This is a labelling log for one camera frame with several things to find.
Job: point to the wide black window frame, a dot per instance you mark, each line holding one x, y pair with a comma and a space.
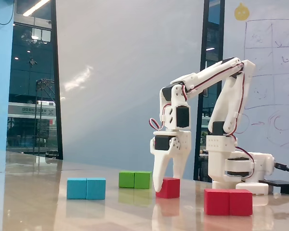
205, 36

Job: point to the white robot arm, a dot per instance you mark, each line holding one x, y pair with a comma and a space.
216, 156

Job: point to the whiteboard with marker drawings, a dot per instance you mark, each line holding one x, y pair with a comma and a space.
279, 36

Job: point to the red double block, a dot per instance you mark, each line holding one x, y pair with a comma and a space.
227, 203

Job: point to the flat black box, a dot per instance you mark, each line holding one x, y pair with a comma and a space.
284, 186

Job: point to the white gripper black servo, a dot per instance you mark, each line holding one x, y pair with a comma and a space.
184, 144

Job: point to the blue double block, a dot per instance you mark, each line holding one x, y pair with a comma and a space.
86, 190

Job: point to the dark metal scaffold tower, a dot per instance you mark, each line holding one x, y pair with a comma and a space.
36, 108

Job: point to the slim black window post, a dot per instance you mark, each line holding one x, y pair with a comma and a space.
56, 72

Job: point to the green double block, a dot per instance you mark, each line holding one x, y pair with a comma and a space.
135, 180

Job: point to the yellow round sticker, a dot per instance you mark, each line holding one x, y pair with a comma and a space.
241, 12

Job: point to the small red cube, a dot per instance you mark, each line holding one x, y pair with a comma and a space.
171, 190

